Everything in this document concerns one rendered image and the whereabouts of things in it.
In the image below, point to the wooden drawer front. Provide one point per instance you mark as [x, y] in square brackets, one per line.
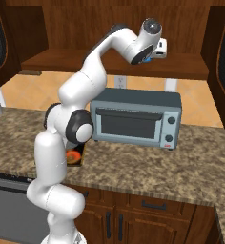
[108, 195]
[181, 206]

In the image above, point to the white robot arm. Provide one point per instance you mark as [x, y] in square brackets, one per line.
[85, 82]

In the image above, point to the grey toaster oven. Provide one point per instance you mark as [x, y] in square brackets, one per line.
[139, 101]

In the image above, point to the wooden wall cabinet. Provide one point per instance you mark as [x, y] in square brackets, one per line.
[85, 28]

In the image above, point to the grey dishwasher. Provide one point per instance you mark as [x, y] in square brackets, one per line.
[12, 213]

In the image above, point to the toaster oven glass door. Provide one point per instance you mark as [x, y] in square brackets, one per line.
[127, 127]

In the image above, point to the wooden base cupboard door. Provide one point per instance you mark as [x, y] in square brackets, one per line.
[149, 228]
[97, 225]

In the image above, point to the dark toaster oven knob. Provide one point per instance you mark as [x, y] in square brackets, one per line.
[171, 120]
[169, 138]

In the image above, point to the orange round object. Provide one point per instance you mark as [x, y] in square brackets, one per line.
[73, 156]

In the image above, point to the dark wooden tray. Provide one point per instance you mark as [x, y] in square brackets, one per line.
[81, 157]

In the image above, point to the white wall outlet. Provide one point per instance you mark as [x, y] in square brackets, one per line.
[120, 82]
[170, 85]

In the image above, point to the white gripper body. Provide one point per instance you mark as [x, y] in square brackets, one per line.
[159, 54]

